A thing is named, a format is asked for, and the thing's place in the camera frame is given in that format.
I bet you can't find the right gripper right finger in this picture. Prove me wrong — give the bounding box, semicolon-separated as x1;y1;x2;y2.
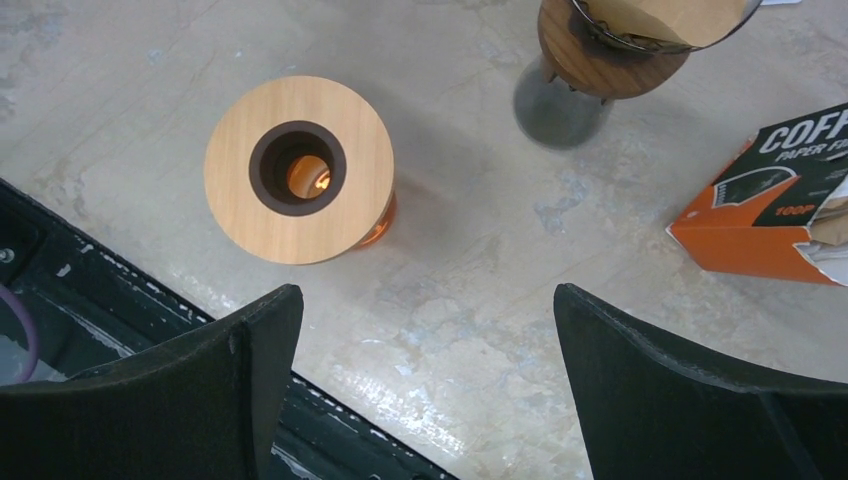
553;284;847;479

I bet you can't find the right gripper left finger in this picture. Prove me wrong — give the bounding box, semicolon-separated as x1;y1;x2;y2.
1;285;304;479

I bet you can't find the light wooden ring coaster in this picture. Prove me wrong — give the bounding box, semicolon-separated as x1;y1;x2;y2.
204;76;395;265

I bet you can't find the glass carafe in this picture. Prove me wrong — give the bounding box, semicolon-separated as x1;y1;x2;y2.
512;55;614;150

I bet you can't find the dark brown wooden ring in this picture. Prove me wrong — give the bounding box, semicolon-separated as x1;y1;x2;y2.
537;0;692;102

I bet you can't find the brown paper coffee filter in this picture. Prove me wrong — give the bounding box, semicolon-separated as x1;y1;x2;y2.
586;0;750;49

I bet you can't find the clear glass dripper cone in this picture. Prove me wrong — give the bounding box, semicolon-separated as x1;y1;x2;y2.
570;0;763;56

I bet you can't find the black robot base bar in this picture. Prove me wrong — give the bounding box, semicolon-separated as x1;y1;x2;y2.
1;183;447;479

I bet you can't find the orange coffee filter box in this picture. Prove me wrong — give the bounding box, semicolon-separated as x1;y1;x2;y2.
667;104;847;286

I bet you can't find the base right purple cable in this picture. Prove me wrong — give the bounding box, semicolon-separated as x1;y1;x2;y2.
0;283;41;386

